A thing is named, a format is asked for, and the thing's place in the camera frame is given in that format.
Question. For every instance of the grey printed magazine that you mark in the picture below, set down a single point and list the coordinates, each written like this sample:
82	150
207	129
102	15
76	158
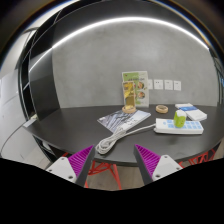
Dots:
126	121

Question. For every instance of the red metal chair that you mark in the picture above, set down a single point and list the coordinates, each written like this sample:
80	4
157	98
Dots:
204	157
102	167

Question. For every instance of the white power strip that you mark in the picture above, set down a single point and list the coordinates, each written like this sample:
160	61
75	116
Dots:
166	126

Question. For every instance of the white wall socket panel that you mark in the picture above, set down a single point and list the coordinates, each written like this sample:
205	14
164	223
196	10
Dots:
177	85
158	84
168	84

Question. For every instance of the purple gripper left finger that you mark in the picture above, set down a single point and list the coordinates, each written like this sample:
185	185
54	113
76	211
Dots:
74	168

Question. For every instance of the black shelf cabinet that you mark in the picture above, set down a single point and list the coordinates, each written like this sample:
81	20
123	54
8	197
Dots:
35	76

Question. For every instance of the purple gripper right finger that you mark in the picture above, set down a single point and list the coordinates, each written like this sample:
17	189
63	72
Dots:
153	166

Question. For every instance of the gold card on wooden stand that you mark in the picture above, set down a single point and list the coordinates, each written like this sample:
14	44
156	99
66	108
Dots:
129	97

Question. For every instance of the white blue box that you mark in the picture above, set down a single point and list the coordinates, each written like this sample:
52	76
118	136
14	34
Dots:
192	112

